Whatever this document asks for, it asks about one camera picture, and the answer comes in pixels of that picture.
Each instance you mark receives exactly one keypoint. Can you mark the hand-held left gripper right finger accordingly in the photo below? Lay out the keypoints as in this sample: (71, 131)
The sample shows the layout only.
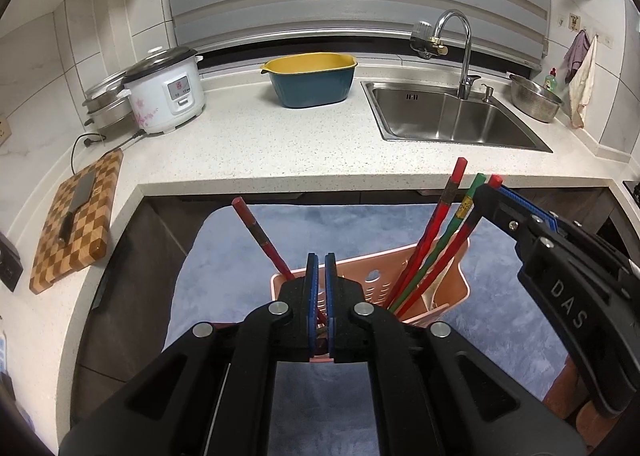
(330, 286)

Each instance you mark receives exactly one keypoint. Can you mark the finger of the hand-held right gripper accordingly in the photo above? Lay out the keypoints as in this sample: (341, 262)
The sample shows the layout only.
(530, 210)
(500, 213)

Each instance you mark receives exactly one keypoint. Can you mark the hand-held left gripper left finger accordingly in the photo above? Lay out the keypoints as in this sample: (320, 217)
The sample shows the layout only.
(312, 286)

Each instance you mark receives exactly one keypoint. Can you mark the green chopstick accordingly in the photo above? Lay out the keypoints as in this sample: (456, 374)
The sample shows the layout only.
(440, 246)

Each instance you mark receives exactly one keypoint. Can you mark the pink plastic utensil holder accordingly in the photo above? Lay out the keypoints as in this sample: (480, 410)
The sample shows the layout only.
(450, 281)

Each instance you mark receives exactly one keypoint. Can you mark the blue fleece blanket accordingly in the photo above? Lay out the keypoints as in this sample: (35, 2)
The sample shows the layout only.
(225, 256)

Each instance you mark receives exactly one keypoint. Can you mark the black gas stove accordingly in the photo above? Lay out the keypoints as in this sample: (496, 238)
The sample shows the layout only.
(634, 191)

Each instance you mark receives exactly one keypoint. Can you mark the stainless steel bowl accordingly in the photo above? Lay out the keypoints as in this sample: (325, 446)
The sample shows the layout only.
(535, 101)

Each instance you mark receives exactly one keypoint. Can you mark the stainless steel sink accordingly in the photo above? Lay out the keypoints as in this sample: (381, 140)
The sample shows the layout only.
(450, 116)

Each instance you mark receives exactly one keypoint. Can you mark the chrome sink soap dispenser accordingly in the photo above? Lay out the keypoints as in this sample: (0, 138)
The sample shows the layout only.
(487, 93)

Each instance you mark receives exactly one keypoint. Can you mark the green dish soap bottle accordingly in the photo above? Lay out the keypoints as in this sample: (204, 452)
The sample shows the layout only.
(551, 82)

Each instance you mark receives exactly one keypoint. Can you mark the white hanging towel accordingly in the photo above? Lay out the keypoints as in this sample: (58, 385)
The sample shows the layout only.
(582, 91)

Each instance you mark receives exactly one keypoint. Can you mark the chrome kitchen faucet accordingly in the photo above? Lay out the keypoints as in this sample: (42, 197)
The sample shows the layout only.
(465, 66)

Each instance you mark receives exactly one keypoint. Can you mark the purple hanging cloth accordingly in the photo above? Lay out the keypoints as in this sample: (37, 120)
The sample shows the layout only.
(576, 53)

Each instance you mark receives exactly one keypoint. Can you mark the blue and yellow basin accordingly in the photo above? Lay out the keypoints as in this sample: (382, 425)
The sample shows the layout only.
(310, 86)

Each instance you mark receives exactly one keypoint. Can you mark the checkered wooden cutting board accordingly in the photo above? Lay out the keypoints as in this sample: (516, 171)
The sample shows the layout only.
(90, 236)

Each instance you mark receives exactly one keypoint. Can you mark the white floral rice cooker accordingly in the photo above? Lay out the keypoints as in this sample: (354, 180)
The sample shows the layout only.
(170, 96)

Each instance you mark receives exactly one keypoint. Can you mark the black cleaver knife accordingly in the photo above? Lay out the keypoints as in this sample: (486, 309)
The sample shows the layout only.
(80, 191)

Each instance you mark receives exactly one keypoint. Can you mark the stainless steel steamer pot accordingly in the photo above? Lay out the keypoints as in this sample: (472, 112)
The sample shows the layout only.
(107, 106)

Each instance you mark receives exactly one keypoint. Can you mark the black knife block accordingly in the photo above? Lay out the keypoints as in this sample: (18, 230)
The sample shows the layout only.
(7, 263)

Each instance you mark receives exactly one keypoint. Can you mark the small wall sticker hook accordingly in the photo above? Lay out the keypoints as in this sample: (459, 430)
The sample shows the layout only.
(575, 22)

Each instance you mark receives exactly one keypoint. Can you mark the beige wall outlet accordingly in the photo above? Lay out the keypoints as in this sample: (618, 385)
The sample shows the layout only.
(4, 130)

